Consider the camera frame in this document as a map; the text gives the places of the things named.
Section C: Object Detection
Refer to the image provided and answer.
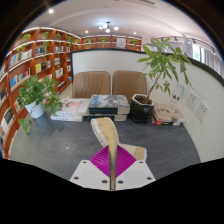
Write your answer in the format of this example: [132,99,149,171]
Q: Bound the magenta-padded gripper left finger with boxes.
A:
[69,145,111,191]

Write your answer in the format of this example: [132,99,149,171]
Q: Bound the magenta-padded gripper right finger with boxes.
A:
[115,145,157,191]

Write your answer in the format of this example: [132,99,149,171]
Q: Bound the cream and yellow striped towel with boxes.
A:
[90,116,148,191]

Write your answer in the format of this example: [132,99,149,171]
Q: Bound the book with red spine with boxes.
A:
[152,117,183,127]

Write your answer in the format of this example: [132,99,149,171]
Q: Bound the thick dark blue book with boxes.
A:
[84,113,129,123]

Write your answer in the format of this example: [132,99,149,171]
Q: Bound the thin white book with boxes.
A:
[50,112,85,123]

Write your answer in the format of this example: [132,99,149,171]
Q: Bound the small tree in black pot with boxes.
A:
[128,37,193,124]

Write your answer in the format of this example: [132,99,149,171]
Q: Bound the beige cover book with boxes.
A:
[153,102,186,124]

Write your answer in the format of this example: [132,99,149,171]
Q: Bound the thick book with grey cover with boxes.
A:
[87,93,131,116]

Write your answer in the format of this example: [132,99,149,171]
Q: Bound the leafy plant in white pot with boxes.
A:
[17,73,64,135]

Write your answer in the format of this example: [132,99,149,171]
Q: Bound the white standing paper card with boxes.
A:
[167,83,186,113]

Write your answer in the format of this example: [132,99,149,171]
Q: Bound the orange wooden bookshelf unit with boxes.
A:
[0,26,143,160]

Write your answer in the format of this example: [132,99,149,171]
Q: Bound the white hanging poster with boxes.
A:
[182,34,195,60]

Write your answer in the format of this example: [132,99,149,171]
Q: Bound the white curtains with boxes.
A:
[156,37,224,79]

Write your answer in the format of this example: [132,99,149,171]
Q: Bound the multi-bulb ceiling lamp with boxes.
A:
[97,21,120,34]

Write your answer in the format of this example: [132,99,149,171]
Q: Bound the recessed ceiling spotlights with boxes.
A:
[47,7,141,37]

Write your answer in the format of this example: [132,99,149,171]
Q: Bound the white wall socket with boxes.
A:
[195,99,211,123]
[185,89,200,111]

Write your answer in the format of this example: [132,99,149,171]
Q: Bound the black track light rail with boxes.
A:
[155,34,189,43]

